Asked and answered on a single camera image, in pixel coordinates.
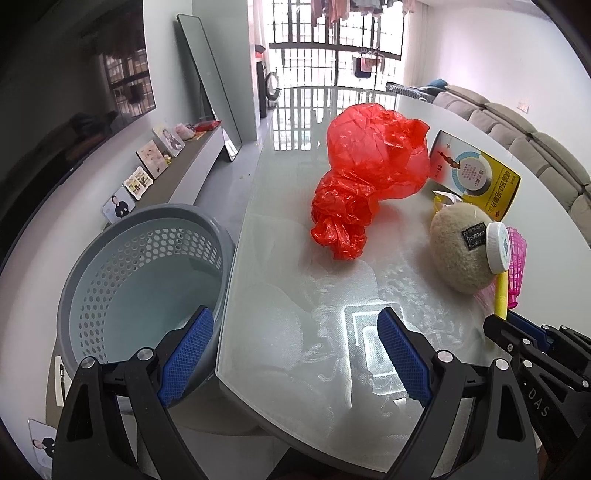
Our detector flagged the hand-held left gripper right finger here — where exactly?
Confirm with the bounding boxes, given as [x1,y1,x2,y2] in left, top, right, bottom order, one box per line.
[376,306,541,480]

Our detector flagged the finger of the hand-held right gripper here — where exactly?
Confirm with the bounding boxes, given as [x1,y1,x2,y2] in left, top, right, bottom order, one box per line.
[508,313,591,365]
[483,315,591,398]

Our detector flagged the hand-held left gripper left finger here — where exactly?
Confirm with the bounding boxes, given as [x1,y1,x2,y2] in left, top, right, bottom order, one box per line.
[53,305,215,480]

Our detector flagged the grey perforated plastic basket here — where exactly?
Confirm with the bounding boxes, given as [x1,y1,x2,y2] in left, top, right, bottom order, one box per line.
[56,203,237,407]

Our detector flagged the red plastic bag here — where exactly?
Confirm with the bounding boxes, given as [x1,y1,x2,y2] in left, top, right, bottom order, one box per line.
[310,104,432,261]

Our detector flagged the yellow plastic strip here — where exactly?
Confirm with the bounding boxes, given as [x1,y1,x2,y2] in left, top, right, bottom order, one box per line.
[494,272,509,320]

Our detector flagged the pink mesh item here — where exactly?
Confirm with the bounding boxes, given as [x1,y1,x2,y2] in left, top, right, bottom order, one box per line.
[505,225,528,308]

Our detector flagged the white ribbed jar lid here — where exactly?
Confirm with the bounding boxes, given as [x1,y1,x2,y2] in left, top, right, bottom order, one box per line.
[485,222,511,274]

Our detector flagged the beige plush ball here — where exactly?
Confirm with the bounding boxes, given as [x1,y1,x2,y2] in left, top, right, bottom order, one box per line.
[429,203,502,295]

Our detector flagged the small yellow packet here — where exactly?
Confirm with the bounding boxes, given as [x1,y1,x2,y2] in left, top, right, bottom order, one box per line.
[431,189,462,214]

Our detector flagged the yellow printed cardboard box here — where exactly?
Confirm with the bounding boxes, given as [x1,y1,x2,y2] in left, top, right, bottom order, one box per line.
[428,130,522,221]

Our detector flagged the loose portrait photo card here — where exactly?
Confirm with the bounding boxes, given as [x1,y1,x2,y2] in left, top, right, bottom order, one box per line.
[28,418,58,472]

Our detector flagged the long grey tv cabinet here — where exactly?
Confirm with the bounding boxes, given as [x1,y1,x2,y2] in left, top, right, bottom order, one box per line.
[99,121,225,232]

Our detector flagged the beige sofa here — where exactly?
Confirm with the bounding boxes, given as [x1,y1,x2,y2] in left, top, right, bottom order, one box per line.
[431,84,591,232]

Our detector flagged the checkered cloth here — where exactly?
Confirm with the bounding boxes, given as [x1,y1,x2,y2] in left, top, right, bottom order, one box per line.
[385,82,435,102]

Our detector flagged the tall standing mirror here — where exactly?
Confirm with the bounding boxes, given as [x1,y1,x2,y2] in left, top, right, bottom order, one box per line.
[177,14,242,162]

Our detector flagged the large black television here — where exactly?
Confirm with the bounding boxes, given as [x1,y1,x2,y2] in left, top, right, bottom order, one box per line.
[0,0,158,273]

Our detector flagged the hanging clothes on hanger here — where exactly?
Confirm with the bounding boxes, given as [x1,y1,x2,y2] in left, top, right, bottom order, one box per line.
[353,51,386,79]

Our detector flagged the black window grille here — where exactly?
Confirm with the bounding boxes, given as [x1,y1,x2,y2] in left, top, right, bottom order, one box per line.
[253,0,407,88]

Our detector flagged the row of hanging laundry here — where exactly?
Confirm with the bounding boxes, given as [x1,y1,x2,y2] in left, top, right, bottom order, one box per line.
[311,0,416,19]

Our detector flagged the portrait photo frame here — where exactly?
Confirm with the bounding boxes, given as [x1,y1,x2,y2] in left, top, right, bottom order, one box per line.
[102,186,136,224]

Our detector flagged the scalloped white photo frame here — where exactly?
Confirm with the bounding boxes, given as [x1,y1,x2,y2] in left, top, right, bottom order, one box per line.
[122,166,153,200]

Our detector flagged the square photo frame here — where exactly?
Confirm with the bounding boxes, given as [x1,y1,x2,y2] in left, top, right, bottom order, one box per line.
[135,139,168,180]

